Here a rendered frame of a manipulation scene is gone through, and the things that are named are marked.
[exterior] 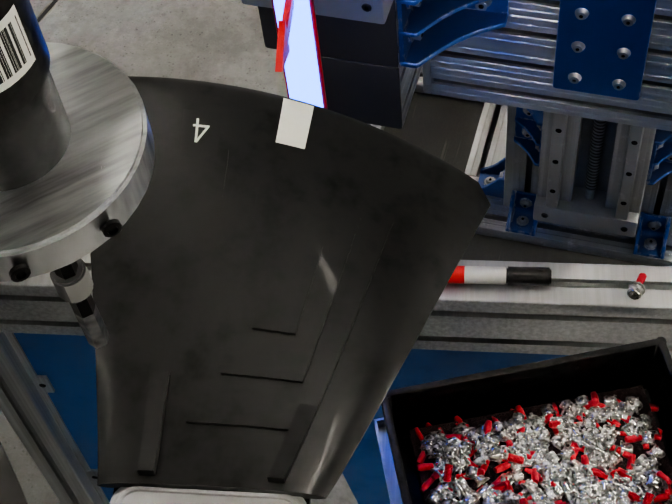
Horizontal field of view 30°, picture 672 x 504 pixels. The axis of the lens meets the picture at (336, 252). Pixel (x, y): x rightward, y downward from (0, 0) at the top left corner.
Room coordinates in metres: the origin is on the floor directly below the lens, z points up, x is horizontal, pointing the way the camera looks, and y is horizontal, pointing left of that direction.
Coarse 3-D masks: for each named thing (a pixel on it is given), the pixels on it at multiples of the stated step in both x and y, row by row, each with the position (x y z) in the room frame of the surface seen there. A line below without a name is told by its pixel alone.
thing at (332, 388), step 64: (256, 128) 0.44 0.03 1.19; (320, 128) 0.44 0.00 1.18; (192, 192) 0.40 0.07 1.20; (256, 192) 0.40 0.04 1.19; (320, 192) 0.40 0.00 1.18; (384, 192) 0.40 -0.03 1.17; (448, 192) 0.41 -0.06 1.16; (128, 256) 0.36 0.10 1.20; (192, 256) 0.36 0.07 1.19; (256, 256) 0.36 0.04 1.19; (320, 256) 0.36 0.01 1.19; (384, 256) 0.36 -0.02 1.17; (448, 256) 0.36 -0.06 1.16; (128, 320) 0.33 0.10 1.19; (192, 320) 0.33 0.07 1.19; (256, 320) 0.32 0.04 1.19; (320, 320) 0.32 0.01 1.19; (384, 320) 0.32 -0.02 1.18; (128, 384) 0.30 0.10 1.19; (192, 384) 0.29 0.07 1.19; (256, 384) 0.29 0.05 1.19; (320, 384) 0.29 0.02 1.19; (384, 384) 0.29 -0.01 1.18; (128, 448) 0.26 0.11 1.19; (192, 448) 0.26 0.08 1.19; (256, 448) 0.26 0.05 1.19; (320, 448) 0.25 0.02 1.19
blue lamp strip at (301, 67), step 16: (304, 0) 0.55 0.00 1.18; (304, 16) 0.55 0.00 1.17; (304, 32) 0.55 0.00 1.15; (304, 48) 0.55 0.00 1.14; (288, 64) 0.55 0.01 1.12; (304, 64) 0.55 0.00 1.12; (288, 80) 0.55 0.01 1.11; (304, 80) 0.55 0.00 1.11; (304, 96) 0.55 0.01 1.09; (320, 96) 0.55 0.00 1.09
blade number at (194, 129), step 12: (192, 120) 0.44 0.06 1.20; (204, 120) 0.44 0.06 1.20; (216, 120) 0.44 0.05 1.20; (192, 132) 0.44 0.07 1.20; (204, 132) 0.44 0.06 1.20; (216, 132) 0.44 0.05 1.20; (180, 144) 0.43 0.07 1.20; (192, 144) 0.43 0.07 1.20; (204, 144) 0.43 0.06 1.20; (216, 144) 0.43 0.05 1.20
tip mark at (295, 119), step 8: (288, 104) 0.46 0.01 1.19; (296, 104) 0.46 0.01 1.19; (304, 104) 0.46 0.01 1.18; (288, 112) 0.45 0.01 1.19; (296, 112) 0.45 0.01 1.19; (304, 112) 0.45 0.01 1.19; (312, 112) 0.45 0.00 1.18; (280, 120) 0.45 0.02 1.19; (288, 120) 0.45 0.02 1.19; (296, 120) 0.45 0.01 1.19; (304, 120) 0.45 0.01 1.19; (280, 128) 0.44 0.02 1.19; (288, 128) 0.44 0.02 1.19; (296, 128) 0.44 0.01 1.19; (304, 128) 0.44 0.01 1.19; (280, 136) 0.44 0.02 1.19; (288, 136) 0.44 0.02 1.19; (296, 136) 0.44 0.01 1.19; (304, 136) 0.44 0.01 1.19; (288, 144) 0.43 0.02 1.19; (296, 144) 0.43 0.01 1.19; (304, 144) 0.43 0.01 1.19
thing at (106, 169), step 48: (48, 48) 0.24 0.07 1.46; (96, 96) 0.22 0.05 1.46; (96, 144) 0.21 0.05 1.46; (144, 144) 0.20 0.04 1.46; (0, 192) 0.20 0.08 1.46; (48, 192) 0.19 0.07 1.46; (96, 192) 0.19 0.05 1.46; (144, 192) 0.20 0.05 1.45; (0, 240) 0.18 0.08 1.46; (48, 240) 0.18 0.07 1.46; (96, 240) 0.18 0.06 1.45
